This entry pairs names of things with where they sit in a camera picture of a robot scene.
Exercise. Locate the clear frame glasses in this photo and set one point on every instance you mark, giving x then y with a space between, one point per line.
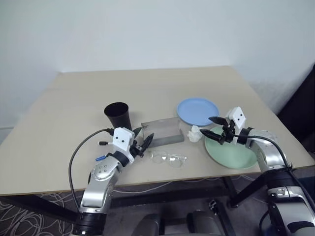
157 158

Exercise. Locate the white tissue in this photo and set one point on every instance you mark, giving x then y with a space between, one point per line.
195 135

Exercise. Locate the green round plate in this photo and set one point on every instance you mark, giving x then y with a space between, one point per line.
229 155

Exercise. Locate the grey glasses case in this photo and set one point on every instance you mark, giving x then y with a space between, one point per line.
162 140

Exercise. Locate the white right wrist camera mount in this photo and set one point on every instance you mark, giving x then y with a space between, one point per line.
238 116

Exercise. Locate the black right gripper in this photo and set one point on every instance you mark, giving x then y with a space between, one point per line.
227 132

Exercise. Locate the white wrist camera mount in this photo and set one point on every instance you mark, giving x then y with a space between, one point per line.
121 140
238 116

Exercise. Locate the blue round plate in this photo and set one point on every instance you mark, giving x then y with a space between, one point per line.
197 110

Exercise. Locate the small black clamp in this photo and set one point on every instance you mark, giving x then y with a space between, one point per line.
213 205

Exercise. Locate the black metal table frame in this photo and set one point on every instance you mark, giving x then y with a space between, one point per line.
37 205

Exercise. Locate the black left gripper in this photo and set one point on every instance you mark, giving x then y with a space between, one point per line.
137 150

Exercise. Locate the large black case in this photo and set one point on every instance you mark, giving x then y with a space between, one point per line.
300 110

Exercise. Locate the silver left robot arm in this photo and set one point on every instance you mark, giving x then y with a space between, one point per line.
98 172

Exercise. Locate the black plastic cup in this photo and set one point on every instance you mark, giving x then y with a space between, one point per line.
120 118

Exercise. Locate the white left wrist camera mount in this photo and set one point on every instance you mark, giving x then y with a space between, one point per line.
121 140

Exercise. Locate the white marker blue cap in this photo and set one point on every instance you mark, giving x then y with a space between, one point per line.
100 158

